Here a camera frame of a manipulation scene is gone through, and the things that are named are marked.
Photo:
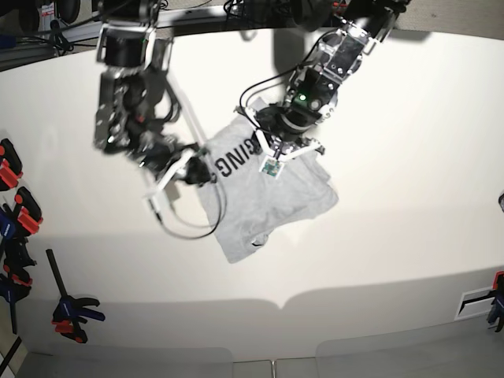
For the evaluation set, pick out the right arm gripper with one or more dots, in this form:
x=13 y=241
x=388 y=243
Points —
x=162 y=159

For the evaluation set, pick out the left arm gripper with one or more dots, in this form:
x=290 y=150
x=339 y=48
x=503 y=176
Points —
x=283 y=125

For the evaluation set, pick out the grey T-shirt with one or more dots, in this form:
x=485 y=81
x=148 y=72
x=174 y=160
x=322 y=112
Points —
x=248 y=204

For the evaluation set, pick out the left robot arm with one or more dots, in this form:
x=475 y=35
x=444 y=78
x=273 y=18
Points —
x=334 y=63

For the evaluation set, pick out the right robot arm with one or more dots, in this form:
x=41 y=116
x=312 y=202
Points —
x=137 y=100

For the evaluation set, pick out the orange black clamp lower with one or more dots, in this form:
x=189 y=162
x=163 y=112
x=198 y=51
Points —
x=27 y=212

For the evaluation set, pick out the orange black clamp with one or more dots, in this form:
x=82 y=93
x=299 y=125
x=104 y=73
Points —
x=27 y=212
x=11 y=166

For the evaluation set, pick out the orange black clamp upper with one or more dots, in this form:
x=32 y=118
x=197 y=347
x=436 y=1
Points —
x=11 y=166

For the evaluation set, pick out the blue orange bar clamp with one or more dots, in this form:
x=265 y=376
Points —
x=71 y=313

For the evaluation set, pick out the blue black clamp left edge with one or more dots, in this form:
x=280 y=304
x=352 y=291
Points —
x=16 y=282

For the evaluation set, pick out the blue clamp right edge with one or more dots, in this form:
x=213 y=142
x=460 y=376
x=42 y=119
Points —
x=495 y=316

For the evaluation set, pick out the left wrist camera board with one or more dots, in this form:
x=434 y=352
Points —
x=271 y=166

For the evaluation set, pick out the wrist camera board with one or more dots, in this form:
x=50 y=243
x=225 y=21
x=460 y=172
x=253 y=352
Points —
x=271 y=166
x=159 y=204

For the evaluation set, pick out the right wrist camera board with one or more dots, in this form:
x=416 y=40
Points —
x=159 y=204

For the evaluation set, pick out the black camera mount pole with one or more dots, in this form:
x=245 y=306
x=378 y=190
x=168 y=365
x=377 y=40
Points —
x=309 y=15

